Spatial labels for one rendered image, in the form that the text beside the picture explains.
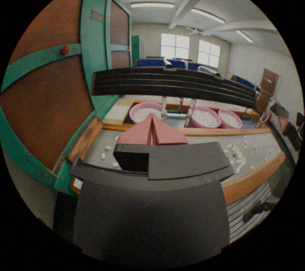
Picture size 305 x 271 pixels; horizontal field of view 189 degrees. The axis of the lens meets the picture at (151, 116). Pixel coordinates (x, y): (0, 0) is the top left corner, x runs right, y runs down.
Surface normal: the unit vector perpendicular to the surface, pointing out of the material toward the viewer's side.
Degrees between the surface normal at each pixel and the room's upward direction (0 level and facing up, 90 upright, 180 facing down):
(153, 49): 89
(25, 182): 90
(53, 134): 90
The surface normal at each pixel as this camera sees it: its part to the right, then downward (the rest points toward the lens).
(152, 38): 0.00, 0.62
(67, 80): 0.99, 0.07
